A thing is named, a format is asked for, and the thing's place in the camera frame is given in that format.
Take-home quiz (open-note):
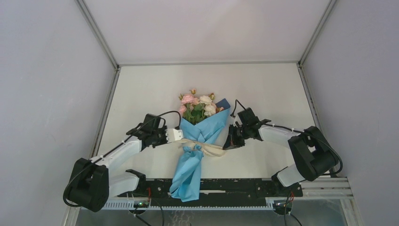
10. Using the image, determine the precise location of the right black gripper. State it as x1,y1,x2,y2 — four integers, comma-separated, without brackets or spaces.
223,123,250,150

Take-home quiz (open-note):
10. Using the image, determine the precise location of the cream lace ribbon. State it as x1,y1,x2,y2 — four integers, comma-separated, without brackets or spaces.
177,138,227,157

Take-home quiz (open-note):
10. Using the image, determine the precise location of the cream white fake rose stem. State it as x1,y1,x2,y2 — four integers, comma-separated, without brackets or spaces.
199,93,217,116

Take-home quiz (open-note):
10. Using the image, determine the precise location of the blue wrapping paper sheet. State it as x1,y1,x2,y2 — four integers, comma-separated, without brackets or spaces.
169,96,231,202

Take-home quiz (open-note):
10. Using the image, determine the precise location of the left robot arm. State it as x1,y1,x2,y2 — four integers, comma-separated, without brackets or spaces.
63,113,167,212

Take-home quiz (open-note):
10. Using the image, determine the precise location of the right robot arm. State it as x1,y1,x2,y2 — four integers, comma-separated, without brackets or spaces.
223,108,343,196

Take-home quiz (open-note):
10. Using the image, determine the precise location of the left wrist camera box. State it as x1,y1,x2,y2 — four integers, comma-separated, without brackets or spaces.
166,129,184,143

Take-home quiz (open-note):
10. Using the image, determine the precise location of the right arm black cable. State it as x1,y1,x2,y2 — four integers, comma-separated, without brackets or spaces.
230,99,344,226

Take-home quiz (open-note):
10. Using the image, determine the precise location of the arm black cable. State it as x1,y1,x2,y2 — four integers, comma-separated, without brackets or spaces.
230,99,344,226
63,110,183,208

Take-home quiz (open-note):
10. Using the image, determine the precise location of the white slotted cable duct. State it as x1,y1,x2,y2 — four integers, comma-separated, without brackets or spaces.
102,199,274,210

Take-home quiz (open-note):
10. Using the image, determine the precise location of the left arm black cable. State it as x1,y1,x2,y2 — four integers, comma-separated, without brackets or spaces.
63,110,183,208

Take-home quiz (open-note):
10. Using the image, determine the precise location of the aluminium front frame rail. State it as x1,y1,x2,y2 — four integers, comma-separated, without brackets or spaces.
107,178,353,204

